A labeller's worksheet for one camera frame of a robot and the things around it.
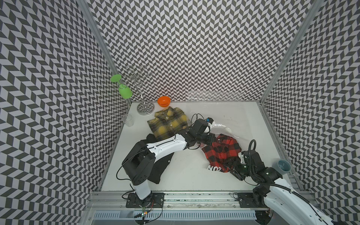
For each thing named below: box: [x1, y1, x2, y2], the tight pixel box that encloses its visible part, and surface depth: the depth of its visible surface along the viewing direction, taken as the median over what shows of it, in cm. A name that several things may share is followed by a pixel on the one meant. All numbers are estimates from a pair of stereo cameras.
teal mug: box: [277, 159, 292, 175], surface depth 81 cm
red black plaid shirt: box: [201, 133, 242, 173], surface depth 86 cm
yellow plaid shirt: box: [147, 106, 189, 140], surface depth 103 cm
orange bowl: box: [157, 96, 172, 108], surface depth 118 cm
